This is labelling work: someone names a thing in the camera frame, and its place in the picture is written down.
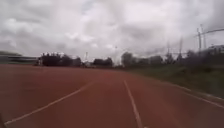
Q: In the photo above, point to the small clump of trees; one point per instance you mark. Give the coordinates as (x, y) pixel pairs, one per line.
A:
(101, 62)

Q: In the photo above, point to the pale building behind trees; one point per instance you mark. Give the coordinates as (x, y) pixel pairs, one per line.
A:
(215, 48)

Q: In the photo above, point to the low flat-roofed building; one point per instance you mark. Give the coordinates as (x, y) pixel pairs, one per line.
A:
(18, 59)

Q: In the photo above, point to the row of trees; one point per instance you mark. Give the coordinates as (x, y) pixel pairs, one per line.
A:
(156, 61)

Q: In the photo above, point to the dark clump of trees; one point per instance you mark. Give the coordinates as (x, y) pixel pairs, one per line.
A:
(55, 60)

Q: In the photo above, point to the utility pole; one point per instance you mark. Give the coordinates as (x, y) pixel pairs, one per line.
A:
(199, 38)
(181, 46)

